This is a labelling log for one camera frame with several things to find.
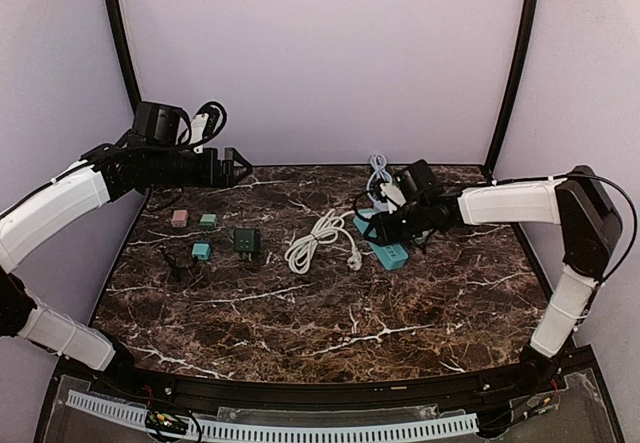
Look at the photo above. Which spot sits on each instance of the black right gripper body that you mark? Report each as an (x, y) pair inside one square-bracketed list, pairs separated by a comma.
[(388, 222)]

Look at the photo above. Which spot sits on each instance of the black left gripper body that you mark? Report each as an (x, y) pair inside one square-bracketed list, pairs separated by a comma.
[(221, 167)]

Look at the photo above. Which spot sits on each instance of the teal power strip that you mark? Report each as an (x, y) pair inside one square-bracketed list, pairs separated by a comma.
[(391, 257)]

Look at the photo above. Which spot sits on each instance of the pink USB charger plug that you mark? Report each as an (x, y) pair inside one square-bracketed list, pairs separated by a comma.
[(179, 218)]

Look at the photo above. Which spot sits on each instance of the green dual USB charger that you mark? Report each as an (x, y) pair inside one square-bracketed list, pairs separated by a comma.
[(208, 221)]

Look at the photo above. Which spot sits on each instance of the dark green decorated charger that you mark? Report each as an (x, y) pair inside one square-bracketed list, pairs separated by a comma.
[(247, 243)]

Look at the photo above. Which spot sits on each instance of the teal small charger plug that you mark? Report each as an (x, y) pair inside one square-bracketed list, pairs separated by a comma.
[(201, 250)]

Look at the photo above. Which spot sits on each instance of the light blue power strip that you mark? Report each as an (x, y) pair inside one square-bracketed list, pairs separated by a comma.
[(423, 237)]

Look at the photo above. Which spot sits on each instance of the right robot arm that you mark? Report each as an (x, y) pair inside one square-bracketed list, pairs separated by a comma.
[(577, 202)]

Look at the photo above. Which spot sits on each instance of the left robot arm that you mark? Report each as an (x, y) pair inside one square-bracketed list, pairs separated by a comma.
[(88, 184)]

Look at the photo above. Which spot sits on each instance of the small green circuit board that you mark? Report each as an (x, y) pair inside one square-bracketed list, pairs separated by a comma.
[(165, 422)]

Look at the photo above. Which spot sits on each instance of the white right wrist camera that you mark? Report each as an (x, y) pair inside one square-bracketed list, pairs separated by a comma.
[(391, 197)]

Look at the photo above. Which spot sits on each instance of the black frame post left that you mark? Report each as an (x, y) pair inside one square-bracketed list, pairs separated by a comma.
[(127, 33)]

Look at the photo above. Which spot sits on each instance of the black frame post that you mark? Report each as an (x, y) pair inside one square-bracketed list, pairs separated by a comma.
[(127, 33), (521, 46)]

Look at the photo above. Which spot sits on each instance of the white slotted cable duct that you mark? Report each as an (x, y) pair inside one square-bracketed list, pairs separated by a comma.
[(411, 424)]

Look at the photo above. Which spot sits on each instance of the black frame post right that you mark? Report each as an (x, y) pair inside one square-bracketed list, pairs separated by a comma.
[(521, 46)]

